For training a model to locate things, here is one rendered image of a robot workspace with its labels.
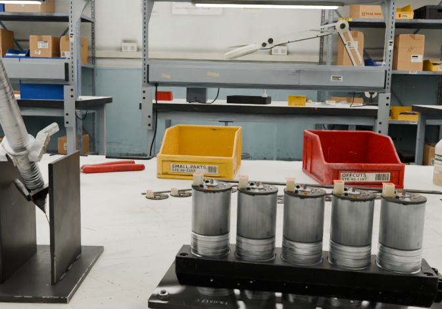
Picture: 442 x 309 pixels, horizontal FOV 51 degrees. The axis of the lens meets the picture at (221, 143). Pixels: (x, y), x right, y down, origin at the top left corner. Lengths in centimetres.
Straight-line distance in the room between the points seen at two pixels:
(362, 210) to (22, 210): 21
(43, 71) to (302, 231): 258
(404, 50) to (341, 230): 426
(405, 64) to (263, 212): 426
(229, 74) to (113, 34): 250
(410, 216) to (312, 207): 5
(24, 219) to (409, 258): 24
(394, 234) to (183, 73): 235
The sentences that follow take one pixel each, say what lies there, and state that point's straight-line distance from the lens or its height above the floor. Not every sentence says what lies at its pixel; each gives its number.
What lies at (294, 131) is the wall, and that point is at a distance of 474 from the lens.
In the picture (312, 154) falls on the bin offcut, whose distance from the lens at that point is 64.
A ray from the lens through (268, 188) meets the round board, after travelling 28.
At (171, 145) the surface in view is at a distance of 67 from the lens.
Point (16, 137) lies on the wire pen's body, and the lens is 27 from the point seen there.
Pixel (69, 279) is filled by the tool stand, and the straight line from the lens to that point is 31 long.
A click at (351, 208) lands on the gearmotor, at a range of 27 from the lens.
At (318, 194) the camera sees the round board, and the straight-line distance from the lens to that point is 27.
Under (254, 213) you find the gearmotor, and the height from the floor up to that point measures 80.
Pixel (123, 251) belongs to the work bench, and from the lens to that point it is 36.
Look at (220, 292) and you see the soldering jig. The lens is 27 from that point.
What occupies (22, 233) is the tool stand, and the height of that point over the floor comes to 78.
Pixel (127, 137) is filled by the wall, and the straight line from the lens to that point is 487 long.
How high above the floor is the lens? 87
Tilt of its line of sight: 8 degrees down
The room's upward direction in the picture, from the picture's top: 1 degrees clockwise
